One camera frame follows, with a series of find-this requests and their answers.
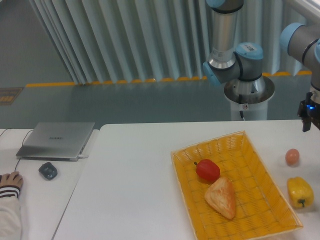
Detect black pedestal cable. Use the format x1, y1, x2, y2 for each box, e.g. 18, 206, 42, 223
238, 94, 246, 122

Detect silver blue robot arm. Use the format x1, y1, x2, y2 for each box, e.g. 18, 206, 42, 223
202, 0, 320, 132

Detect white laptop plug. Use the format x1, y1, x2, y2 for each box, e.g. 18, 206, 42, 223
78, 155, 89, 159

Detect silver closed laptop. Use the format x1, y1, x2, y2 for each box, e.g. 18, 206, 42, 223
16, 122, 95, 162

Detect black mouse cable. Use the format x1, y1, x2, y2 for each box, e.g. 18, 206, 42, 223
0, 128, 35, 173

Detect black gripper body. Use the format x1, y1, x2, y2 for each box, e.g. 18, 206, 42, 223
297, 91, 320, 129

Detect yellow wicker basket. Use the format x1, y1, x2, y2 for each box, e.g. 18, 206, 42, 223
171, 131, 303, 240

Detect folding partition screen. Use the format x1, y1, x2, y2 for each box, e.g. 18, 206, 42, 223
31, 0, 320, 85

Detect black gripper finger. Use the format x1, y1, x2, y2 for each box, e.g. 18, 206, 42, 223
301, 117, 312, 132

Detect triangular puff pastry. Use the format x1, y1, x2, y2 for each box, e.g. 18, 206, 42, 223
204, 176, 236, 220

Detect brown egg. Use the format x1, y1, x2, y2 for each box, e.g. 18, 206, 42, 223
285, 148, 300, 166

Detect white sleeved forearm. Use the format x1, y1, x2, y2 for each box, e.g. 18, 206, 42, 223
0, 185, 22, 240

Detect red bell pepper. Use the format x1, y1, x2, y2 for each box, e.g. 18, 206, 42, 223
193, 159, 221, 183

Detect person's hand on mouse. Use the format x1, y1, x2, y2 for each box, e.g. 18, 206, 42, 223
0, 171, 24, 194

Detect yellow bell pepper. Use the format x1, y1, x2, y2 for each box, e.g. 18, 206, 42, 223
286, 176, 314, 209

